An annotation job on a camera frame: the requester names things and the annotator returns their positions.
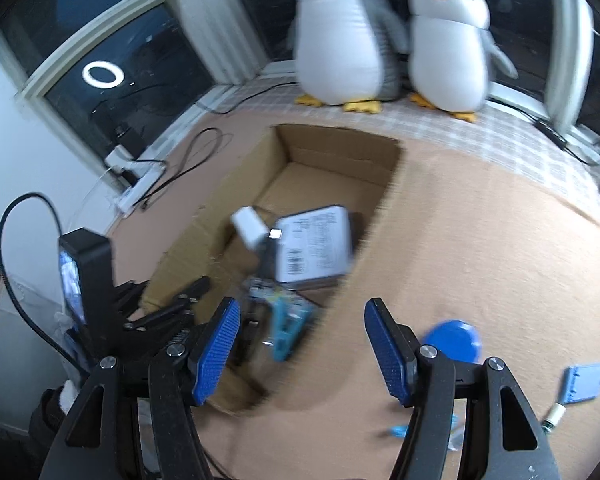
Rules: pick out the white usb wall charger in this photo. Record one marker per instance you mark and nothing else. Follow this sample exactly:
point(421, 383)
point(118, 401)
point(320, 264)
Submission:
point(250, 227)

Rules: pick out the person's left hand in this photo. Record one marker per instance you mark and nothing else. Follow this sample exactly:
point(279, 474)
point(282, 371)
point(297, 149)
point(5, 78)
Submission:
point(71, 396)

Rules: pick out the large black power adapter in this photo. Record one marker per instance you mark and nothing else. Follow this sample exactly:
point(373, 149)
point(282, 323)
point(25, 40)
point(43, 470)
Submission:
point(126, 141)

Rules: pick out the large penguin plush toy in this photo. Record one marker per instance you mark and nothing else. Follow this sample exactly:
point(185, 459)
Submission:
point(340, 50)

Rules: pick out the white plugged-in charger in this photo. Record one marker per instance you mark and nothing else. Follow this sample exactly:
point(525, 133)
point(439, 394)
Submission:
point(117, 156)

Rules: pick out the brown mat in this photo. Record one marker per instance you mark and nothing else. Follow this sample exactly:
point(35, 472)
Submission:
point(480, 260)

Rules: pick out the green and white glue stick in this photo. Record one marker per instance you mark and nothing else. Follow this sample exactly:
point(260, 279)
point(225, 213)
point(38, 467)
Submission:
point(554, 416)

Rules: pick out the white power strip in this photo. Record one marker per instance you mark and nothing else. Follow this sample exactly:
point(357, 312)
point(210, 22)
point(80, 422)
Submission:
point(137, 190)

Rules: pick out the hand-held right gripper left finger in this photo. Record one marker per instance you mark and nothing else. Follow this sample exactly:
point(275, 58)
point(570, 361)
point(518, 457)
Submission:
point(215, 350)

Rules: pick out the blue clothespin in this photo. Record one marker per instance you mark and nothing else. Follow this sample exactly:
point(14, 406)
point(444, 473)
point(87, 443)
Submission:
point(286, 330)
point(397, 431)

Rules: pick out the black pen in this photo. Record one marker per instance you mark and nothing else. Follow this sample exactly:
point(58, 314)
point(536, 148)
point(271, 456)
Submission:
point(266, 260)

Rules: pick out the patterned white lighter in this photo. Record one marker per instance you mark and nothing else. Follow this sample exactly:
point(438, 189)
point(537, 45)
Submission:
point(260, 287)

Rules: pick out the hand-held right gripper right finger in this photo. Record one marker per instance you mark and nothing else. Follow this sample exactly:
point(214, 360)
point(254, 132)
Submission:
point(390, 355)

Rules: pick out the white window frame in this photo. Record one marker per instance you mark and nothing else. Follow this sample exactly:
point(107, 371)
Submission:
point(220, 20)

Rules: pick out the brown cardboard box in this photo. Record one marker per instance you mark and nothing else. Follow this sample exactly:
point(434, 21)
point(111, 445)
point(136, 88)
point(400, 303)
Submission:
point(330, 160)

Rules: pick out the blue phone stand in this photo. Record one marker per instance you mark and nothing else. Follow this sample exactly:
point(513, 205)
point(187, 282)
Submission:
point(582, 384)

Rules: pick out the round blue tape measure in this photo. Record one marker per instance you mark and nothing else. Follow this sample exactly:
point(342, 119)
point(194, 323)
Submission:
point(455, 340)

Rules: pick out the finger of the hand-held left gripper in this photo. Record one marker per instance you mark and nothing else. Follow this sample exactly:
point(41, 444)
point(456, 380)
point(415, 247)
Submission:
point(165, 315)
point(190, 290)

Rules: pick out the white square box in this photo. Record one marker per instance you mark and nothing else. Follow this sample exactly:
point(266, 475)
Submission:
point(315, 247)

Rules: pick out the person's left forearm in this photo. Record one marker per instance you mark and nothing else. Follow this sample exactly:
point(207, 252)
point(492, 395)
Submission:
point(47, 415)

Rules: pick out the small black plug adapter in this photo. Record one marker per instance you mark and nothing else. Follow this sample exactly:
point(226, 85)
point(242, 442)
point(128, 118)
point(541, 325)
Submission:
point(129, 175)

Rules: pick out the checked white mat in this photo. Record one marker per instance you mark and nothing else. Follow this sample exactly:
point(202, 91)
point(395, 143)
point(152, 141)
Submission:
point(480, 135)

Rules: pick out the small penguin plush toy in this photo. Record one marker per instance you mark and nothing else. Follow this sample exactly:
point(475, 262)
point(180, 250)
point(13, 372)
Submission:
point(445, 70)

